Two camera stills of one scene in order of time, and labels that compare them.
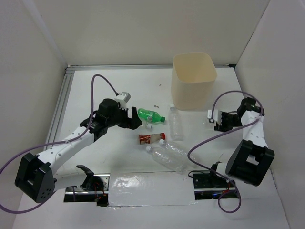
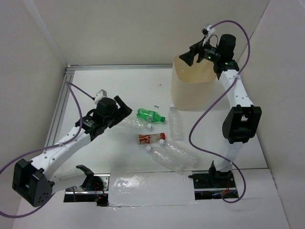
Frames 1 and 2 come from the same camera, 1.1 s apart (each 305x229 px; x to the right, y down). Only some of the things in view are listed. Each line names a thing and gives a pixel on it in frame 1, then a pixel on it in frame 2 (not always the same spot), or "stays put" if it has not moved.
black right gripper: (222, 127) → (188, 57)
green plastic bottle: (150, 116) stays put
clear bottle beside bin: (176, 124) stays put
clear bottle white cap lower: (171, 161) stays put
